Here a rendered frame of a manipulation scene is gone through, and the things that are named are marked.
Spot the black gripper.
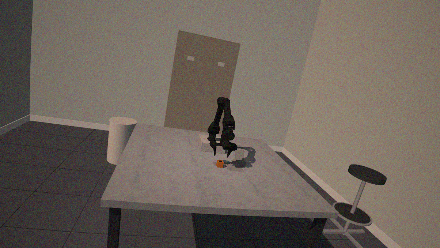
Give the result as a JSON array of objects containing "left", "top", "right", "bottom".
[{"left": 210, "top": 135, "right": 237, "bottom": 157}]

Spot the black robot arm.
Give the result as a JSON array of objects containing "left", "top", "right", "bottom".
[{"left": 207, "top": 97, "right": 235, "bottom": 150}]

